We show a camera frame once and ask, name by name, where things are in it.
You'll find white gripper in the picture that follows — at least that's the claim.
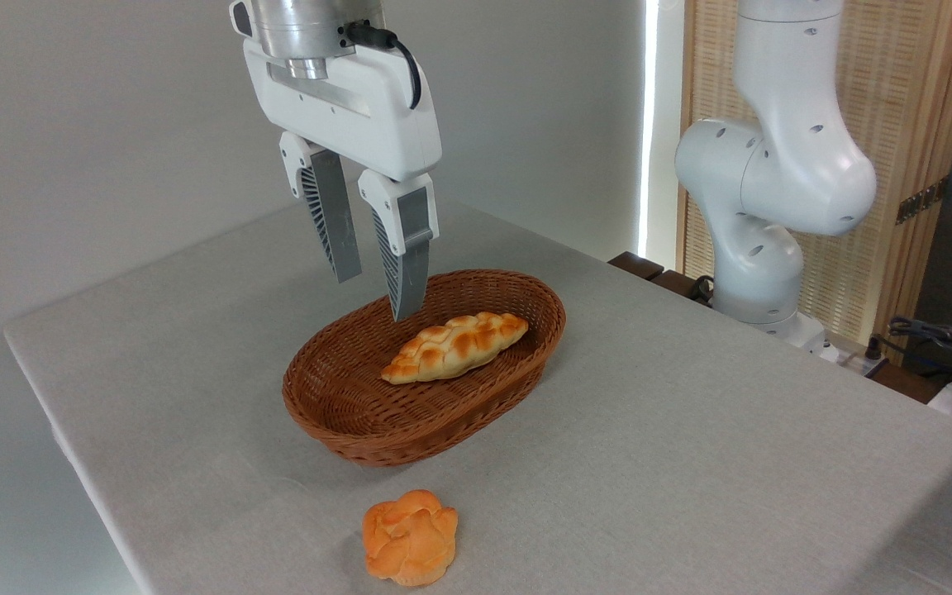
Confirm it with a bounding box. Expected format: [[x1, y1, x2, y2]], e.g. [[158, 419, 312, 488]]
[[242, 37, 443, 323]]

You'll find long braided bread loaf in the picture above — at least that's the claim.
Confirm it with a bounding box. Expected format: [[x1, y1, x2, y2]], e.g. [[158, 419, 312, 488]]
[[381, 312, 530, 386]]

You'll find round knotted bread roll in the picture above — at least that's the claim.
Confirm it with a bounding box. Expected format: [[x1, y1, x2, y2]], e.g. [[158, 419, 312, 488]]
[[362, 489, 459, 588]]

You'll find brown oval wicker basket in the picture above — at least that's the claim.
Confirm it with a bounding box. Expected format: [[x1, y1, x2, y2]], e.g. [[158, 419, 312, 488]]
[[282, 269, 567, 468]]

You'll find grey tablecloth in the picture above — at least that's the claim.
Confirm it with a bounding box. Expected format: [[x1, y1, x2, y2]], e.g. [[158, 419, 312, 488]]
[[3, 198, 952, 595]]

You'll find black screen hinge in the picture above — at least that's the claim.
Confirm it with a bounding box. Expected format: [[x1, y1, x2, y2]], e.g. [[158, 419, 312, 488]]
[[896, 177, 949, 226]]

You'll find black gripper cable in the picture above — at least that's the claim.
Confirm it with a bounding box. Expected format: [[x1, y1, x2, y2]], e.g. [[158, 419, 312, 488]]
[[344, 21, 424, 111]]

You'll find black cable bundle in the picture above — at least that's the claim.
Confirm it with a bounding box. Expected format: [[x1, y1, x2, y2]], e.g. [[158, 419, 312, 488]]
[[866, 307, 952, 389]]

